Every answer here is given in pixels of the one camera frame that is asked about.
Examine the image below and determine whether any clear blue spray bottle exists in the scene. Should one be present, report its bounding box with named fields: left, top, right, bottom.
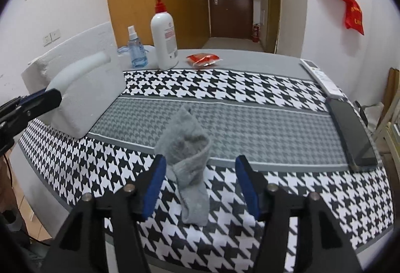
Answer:
left=126, top=25, right=149, bottom=69

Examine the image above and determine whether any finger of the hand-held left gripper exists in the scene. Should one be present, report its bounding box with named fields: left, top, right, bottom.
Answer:
left=0, top=90, right=49, bottom=119
left=4, top=89, right=62, bottom=136

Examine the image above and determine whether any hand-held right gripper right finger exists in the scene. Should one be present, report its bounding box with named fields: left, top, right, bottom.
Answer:
left=235, top=155, right=365, bottom=273

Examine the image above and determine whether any dark brown door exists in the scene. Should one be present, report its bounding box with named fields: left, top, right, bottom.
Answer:
left=205, top=0, right=254, bottom=39

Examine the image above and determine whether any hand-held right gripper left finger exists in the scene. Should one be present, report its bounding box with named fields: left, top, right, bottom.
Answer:
left=44, top=154, right=168, bottom=273

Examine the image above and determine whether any red snack packet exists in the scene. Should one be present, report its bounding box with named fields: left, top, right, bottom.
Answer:
left=186, top=53, right=222, bottom=67

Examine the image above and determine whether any grey sock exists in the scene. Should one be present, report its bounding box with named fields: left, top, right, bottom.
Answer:
left=154, top=104, right=211, bottom=226

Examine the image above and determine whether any brown rolled mat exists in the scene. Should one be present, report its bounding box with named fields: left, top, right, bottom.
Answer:
left=388, top=68, right=400, bottom=99

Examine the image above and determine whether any white pump bottle red top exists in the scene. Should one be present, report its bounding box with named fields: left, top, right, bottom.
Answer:
left=144, top=0, right=179, bottom=70

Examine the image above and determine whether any black smartphone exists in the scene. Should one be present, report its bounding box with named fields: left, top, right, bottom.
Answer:
left=325, top=99, right=379, bottom=172

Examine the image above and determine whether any white foam box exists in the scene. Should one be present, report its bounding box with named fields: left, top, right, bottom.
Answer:
left=21, top=21, right=126, bottom=139

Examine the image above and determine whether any houndstooth tablecloth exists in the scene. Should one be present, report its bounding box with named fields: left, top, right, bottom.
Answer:
left=17, top=49, right=395, bottom=273

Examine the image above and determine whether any white remote control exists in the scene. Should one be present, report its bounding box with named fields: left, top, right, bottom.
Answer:
left=299, top=59, right=344, bottom=97

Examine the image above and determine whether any light wooden side door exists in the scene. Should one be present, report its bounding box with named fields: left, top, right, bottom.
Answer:
left=267, top=0, right=282, bottom=54

